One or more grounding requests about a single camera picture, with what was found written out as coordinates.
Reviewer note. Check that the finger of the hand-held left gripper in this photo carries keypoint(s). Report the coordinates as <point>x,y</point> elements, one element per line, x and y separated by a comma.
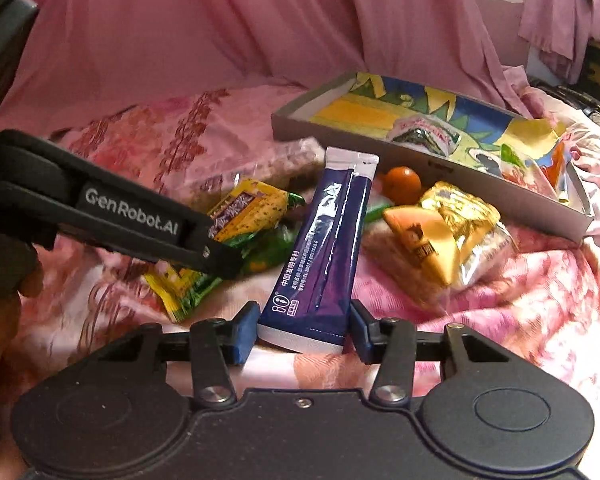
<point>215,260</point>

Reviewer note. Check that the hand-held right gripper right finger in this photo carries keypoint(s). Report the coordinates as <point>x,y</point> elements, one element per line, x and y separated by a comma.
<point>361,335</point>

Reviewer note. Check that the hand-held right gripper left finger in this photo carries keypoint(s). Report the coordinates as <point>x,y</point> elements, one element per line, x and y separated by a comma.
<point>245,335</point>

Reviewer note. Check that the yellow green snack packet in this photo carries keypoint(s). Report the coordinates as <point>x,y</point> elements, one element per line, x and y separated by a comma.
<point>260,210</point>

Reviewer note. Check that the purple sachet packet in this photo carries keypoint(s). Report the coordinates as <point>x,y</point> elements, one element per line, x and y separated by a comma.
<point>320,260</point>

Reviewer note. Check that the green sausage stick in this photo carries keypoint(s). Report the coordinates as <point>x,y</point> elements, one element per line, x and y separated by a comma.
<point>377,211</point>

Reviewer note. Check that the clear rice crisp packet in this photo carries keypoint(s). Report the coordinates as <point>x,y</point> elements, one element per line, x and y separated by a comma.
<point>497,255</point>

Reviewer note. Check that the grey box with colourful print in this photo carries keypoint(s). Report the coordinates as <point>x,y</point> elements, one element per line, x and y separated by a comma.
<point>530,205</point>

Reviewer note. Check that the person's left hand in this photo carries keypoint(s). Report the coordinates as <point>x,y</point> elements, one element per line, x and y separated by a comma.
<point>5,335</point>

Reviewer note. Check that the yellow gold snack packet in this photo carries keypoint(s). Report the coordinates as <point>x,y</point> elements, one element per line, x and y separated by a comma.
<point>430,245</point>

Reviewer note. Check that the clear packet of nut bars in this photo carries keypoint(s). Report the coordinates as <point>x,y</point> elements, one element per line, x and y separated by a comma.
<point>280,160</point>

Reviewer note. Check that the tangerine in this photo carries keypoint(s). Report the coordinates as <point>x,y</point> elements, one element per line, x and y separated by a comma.
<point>402,185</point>

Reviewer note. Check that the pink floral bed sheet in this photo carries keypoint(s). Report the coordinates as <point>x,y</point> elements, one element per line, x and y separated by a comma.
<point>530,320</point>

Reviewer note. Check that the pink curtain cloth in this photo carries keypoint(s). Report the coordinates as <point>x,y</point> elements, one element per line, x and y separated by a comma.
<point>205,25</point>

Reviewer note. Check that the white green seaweed packet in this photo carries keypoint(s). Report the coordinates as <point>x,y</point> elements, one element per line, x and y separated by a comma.
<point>422,132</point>

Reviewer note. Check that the white green packet red picture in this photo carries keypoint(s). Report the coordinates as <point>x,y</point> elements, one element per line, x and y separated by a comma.
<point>511,157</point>

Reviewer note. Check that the small orange packet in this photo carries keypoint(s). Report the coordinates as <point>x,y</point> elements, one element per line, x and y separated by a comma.
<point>557,170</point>

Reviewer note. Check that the plain yellow packet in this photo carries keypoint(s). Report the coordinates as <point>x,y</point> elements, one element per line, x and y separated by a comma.
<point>530,135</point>

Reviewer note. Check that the black bag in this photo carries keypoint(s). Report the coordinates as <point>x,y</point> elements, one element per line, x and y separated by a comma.
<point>590,105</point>

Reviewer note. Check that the hanging pink garment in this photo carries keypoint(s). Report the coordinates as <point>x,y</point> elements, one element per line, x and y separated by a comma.
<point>565,5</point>

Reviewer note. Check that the dark furniture frame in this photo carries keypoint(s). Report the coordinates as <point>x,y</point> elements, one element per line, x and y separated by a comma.
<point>5,35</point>

